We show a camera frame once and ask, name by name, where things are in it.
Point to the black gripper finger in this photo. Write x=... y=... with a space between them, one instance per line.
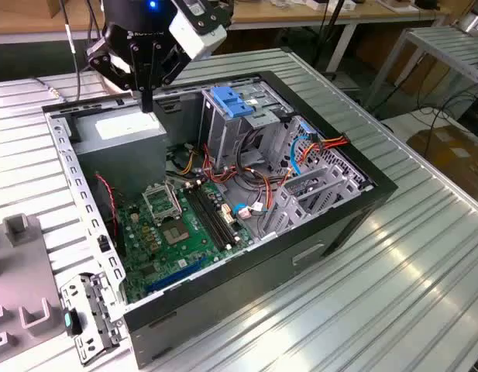
x=101 y=58
x=167 y=73

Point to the hinged metal slot bracket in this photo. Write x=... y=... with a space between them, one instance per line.
x=74 y=288

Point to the grey metal drive cage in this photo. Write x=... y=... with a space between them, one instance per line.
x=223 y=131

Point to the black RAM slot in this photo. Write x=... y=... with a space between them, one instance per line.
x=207 y=219
x=217 y=214

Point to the large flat cardboard box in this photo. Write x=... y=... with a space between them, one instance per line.
x=451 y=155

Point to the black tripod stand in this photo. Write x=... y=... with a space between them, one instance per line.
x=338 y=5

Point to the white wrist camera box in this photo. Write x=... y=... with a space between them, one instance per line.
x=196 y=38

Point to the small black case switch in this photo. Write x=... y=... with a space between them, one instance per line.
x=103 y=243

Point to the blue expansion slot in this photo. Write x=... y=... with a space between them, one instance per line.
x=176 y=274

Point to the CPU socket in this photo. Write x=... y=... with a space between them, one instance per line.
x=176 y=233

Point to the wooden desk white frame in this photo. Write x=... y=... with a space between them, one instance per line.
x=269 y=14

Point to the beige board connector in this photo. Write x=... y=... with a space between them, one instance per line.
x=227 y=215

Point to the black open PC case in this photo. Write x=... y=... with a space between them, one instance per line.
x=223 y=294

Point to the grey power supply unit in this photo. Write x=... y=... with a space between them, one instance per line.
x=122 y=162

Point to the metal slat side table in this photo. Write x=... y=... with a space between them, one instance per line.
x=448 y=46

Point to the grey parts rack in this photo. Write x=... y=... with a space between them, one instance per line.
x=21 y=271

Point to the brown cardboard box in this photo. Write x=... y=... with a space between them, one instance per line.
x=424 y=75

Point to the black latch teal tab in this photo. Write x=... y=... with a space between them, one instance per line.
x=67 y=321

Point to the small white box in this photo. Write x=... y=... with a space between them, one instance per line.
x=316 y=4

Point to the green motherboard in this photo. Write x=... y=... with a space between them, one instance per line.
x=201 y=253

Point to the small black device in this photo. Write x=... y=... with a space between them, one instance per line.
x=426 y=4

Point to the blue plastic drive latch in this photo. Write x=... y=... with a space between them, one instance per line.
x=232 y=102

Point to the grey metal disk bay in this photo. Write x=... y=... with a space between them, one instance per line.
x=289 y=209

